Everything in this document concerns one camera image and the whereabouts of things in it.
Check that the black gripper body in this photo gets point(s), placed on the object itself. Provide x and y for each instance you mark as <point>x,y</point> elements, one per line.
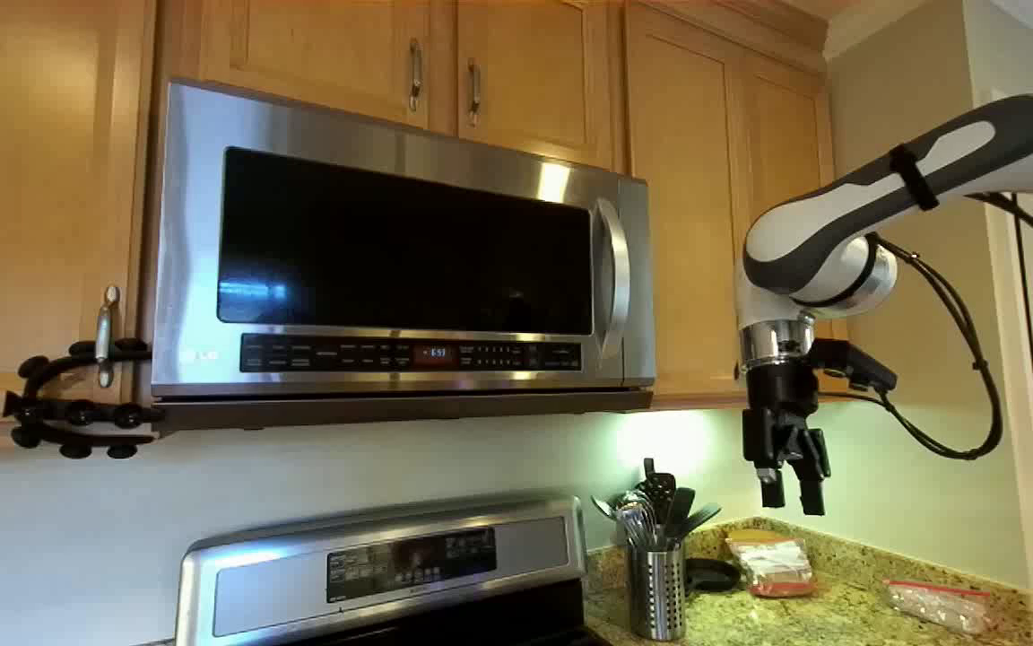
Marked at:
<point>780,406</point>

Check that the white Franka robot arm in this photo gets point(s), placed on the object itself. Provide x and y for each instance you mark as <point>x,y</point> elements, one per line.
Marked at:
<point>852,201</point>

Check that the wooden cabinet door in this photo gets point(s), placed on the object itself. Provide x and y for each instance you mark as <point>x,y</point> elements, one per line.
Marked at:
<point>679,215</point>
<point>288,48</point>
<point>541,73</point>
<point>787,145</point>

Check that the stainless steel microwave body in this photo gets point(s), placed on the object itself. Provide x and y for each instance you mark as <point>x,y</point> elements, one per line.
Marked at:
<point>398,409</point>

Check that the red white food bag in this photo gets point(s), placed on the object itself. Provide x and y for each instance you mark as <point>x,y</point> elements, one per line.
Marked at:
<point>774,562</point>

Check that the small black dish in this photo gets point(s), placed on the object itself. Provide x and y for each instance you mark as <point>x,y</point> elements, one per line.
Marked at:
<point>717,577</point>

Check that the black spatula utensil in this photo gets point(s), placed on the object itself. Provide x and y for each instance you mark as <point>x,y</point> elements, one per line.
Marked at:
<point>663,493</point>

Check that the glass jars on counter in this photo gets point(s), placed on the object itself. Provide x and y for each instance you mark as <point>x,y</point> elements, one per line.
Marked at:
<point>627,517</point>

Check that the perforated metal utensil holder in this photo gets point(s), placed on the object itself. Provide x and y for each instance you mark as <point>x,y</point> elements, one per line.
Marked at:
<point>659,594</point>

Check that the clear plastic food bag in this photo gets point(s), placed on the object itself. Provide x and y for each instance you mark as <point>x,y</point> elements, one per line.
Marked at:
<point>943,604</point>

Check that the stainless steel stove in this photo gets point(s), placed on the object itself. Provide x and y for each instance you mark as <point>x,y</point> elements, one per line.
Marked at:
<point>398,562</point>

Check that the wooden cabinet with tripod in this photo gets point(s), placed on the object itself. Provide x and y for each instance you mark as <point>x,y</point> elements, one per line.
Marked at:
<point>27,181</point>

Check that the wrist mounted camera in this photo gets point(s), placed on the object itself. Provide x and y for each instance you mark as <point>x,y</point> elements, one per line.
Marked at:
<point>857,365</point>

